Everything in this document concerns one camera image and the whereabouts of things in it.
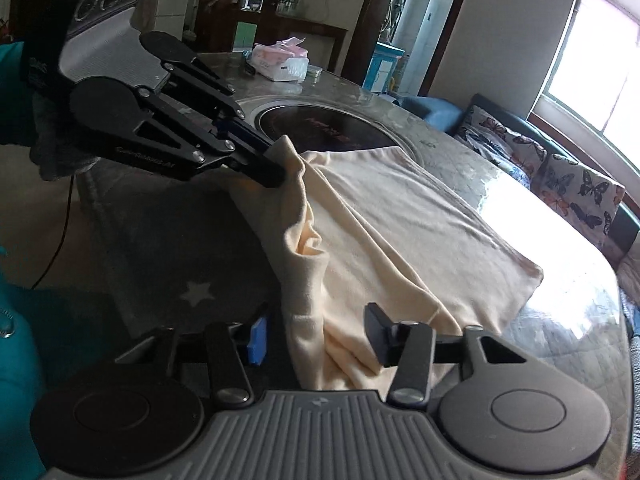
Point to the dark wooden door frame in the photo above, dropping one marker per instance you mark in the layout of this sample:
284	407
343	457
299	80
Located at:
375	25

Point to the upright butterfly print pillow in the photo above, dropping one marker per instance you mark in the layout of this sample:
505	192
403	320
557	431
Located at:
580	195

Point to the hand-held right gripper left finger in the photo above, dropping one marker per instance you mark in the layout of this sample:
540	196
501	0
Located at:
257	342

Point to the person's left forearm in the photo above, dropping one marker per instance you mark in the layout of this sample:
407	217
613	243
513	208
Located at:
15	100

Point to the blue corner sofa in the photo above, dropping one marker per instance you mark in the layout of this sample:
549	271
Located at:
440	112

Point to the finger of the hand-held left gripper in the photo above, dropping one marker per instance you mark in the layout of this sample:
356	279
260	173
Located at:
260	170
247	132

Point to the person's teal jacket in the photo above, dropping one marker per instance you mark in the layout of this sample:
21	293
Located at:
30	350

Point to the dark wooden sideboard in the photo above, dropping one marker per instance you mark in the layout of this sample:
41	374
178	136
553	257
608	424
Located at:
325	42

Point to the light blue cabinet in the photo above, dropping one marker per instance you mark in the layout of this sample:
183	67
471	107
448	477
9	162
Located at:
382	67

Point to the person's left hand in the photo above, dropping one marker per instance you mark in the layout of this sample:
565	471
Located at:
55	145

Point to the dark wooden display cabinet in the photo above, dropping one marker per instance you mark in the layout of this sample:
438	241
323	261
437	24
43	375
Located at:
215	10

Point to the flat butterfly print pillow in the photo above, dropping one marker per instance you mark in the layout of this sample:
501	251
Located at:
500	150

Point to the pink tissue pack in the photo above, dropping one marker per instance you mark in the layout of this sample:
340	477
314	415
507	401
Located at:
280	62

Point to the window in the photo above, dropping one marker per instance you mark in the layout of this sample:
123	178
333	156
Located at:
600	70

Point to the small green box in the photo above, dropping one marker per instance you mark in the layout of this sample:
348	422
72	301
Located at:
315	72

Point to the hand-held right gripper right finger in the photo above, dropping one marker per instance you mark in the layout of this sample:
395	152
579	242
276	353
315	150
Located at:
380	330

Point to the cream garment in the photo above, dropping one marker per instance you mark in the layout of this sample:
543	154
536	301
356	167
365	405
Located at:
400	220

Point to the round black induction cooktop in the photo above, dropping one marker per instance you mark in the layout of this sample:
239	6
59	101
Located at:
325	127

